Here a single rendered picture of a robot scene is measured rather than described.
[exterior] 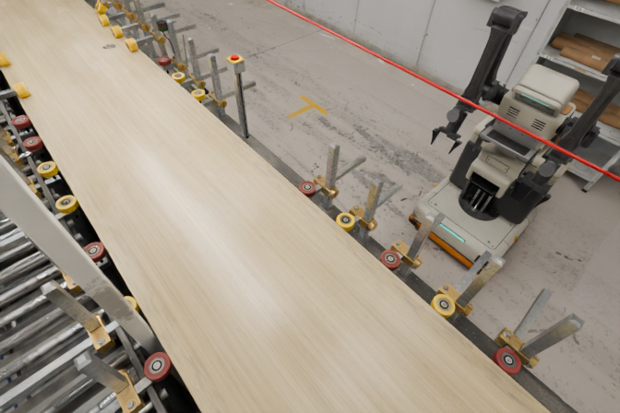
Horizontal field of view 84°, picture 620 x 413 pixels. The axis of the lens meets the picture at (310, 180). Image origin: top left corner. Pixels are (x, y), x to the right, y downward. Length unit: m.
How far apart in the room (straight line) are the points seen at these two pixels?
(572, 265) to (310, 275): 2.16
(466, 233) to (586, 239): 1.12
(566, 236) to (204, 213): 2.64
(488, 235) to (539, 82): 1.09
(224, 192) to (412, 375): 1.04
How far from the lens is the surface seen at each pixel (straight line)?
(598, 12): 3.19
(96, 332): 1.51
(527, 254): 2.96
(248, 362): 1.27
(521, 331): 1.60
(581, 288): 3.03
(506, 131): 1.98
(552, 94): 1.82
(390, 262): 1.44
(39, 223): 0.85
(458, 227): 2.48
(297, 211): 1.53
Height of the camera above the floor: 2.12
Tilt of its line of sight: 48 degrees down
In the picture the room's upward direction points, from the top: 3 degrees clockwise
